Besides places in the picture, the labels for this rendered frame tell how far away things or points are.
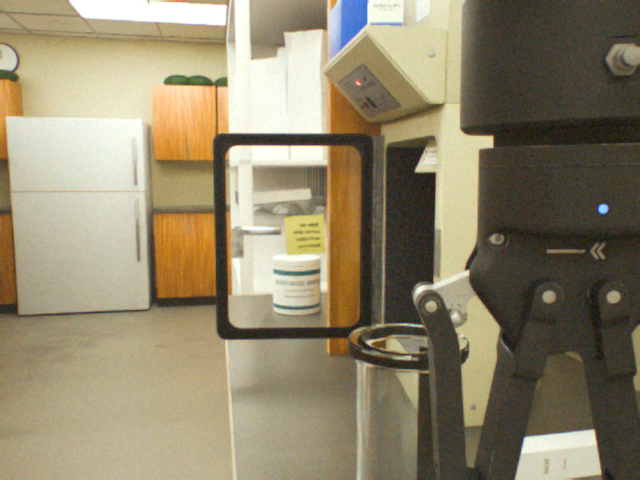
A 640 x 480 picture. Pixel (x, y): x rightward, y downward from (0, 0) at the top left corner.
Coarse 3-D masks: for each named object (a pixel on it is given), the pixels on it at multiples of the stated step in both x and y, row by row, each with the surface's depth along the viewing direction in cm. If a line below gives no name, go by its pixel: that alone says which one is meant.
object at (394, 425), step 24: (360, 336) 53; (384, 336) 57; (408, 336) 57; (360, 384) 52; (384, 384) 49; (408, 384) 49; (360, 408) 52; (384, 408) 50; (408, 408) 49; (360, 432) 52; (384, 432) 50; (408, 432) 49; (360, 456) 53; (384, 456) 50; (408, 456) 49; (432, 456) 50
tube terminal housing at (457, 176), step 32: (416, 0) 91; (448, 0) 79; (448, 32) 79; (448, 64) 80; (448, 96) 80; (384, 128) 109; (416, 128) 92; (448, 128) 81; (384, 160) 110; (448, 160) 81; (384, 192) 110; (448, 192) 82; (384, 224) 111; (448, 224) 82; (448, 256) 83; (480, 320) 85; (480, 352) 86; (480, 384) 86; (480, 416) 87
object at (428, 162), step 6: (426, 144) 97; (432, 144) 94; (426, 150) 95; (432, 150) 93; (426, 156) 94; (432, 156) 93; (420, 162) 96; (426, 162) 93; (432, 162) 92; (420, 168) 95; (426, 168) 93; (432, 168) 92
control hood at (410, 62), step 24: (360, 48) 83; (384, 48) 78; (408, 48) 78; (432, 48) 79; (336, 72) 101; (384, 72) 84; (408, 72) 79; (432, 72) 79; (408, 96) 84; (432, 96) 80; (384, 120) 106
